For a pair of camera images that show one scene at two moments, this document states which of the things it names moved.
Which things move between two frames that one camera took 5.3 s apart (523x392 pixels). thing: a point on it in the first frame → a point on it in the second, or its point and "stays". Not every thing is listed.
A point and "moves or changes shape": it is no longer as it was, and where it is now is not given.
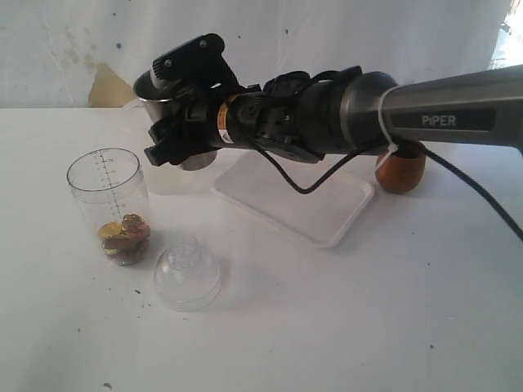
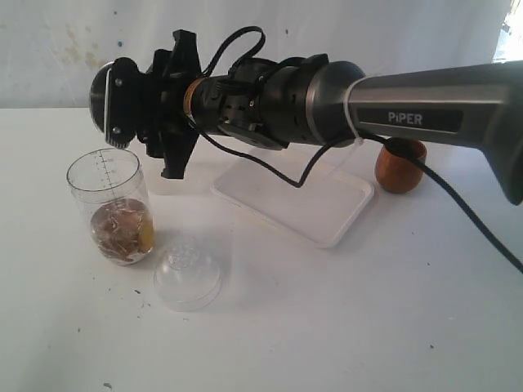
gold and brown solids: (125, 241) moves or changes shape
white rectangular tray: (320, 215) stays
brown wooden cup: (402, 170) stays
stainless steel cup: (163, 105) moves or changes shape
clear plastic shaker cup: (110, 185) stays
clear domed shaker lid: (187, 278) stays
